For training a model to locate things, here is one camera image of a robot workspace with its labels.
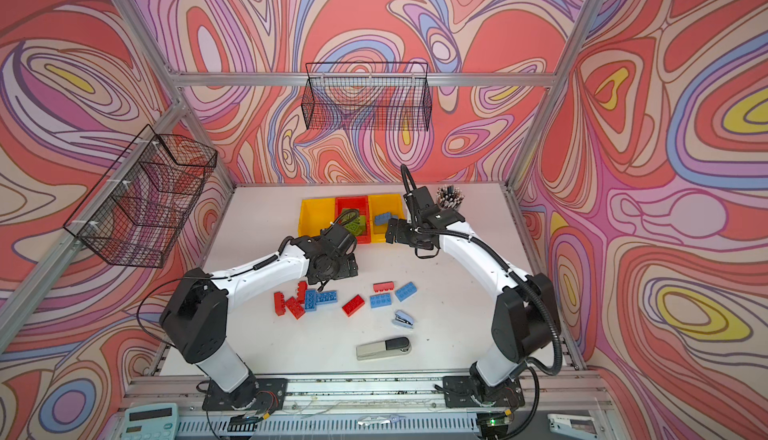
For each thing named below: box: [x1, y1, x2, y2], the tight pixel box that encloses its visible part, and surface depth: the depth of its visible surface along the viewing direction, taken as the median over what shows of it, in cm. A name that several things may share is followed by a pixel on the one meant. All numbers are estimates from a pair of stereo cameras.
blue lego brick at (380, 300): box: [370, 293, 392, 308], surface depth 90 cm
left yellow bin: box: [298, 197, 335, 237], surface depth 107 cm
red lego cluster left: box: [274, 281, 307, 319], surface depth 89 cm
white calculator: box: [121, 402, 179, 440], surface depth 69 cm
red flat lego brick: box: [373, 281, 394, 292], surface depth 92 cm
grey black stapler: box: [356, 337, 412, 361], surface depth 81 cm
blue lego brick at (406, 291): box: [394, 281, 418, 303], surface depth 92 cm
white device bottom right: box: [547, 413, 598, 440], surface depth 69 cm
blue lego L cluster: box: [304, 289, 338, 312], surface depth 90 cm
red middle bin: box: [335, 195, 371, 244], surface depth 107 cm
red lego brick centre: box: [342, 294, 365, 317], surface depth 90 cm
